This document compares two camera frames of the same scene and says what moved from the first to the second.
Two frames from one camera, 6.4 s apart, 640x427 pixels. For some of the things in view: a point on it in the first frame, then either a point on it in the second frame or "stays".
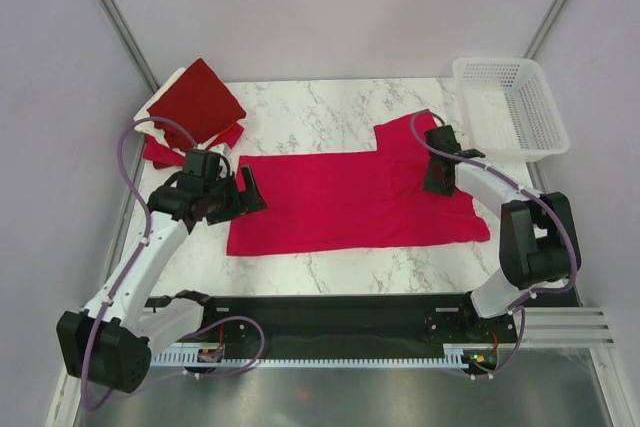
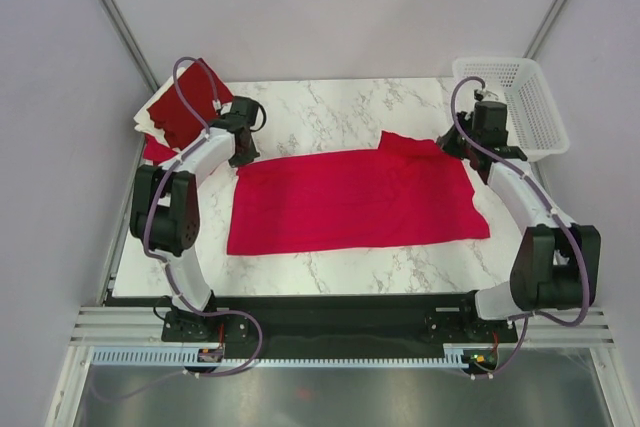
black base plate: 355,321 stays
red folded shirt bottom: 161,154 stays
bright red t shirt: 354,201 stays
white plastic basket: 507,109 stays
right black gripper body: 433,185 to 466,121
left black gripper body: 222,197 to 244,155
